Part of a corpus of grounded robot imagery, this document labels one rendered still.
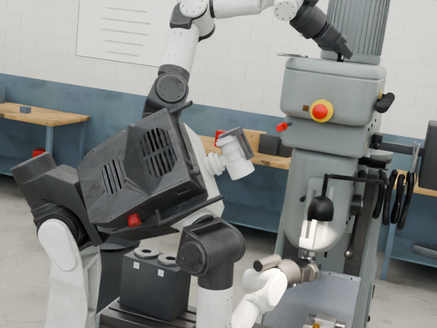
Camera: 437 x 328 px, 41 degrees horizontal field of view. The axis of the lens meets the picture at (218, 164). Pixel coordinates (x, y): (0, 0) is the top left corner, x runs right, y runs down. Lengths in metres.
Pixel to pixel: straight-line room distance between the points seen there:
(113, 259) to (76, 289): 1.98
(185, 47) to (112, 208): 0.52
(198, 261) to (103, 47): 5.61
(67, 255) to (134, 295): 0.60
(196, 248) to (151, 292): 0.74
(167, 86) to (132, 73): 5.16
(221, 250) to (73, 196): 0.42
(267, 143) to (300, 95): 4.09
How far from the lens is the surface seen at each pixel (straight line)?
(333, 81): 1.61
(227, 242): 1.45
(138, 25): 6.70
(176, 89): 1.57
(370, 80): 1.62
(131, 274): 2.15
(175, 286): 2.07
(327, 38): 1.75
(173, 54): 1.67
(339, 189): 1.78
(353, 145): 1.71
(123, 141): 1.45
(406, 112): 6.03
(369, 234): 2.28
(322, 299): 2.32
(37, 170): 1.62
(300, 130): 1.73
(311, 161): 1.77
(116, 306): 2.20
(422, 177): 2.05
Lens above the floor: 1.92
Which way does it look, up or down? 12 degrees down
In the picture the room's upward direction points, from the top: 7 degrees clockwise
